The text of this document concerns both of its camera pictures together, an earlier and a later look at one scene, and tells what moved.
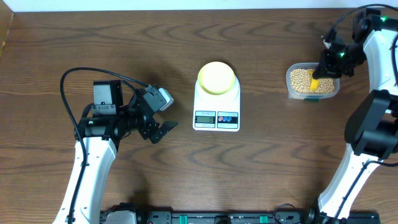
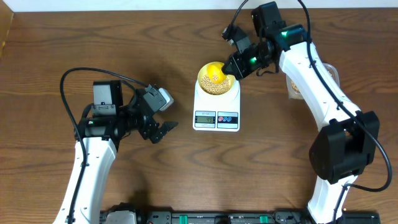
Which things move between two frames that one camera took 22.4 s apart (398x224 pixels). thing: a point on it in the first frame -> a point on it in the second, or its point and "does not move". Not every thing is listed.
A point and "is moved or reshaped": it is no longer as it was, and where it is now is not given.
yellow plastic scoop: (314, 83) is moved or reshaped
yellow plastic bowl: (216, 78) does not move
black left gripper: (148, 130) does not move
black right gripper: (325, 70) -> (240, 71)
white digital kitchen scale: (217, 112) does not move
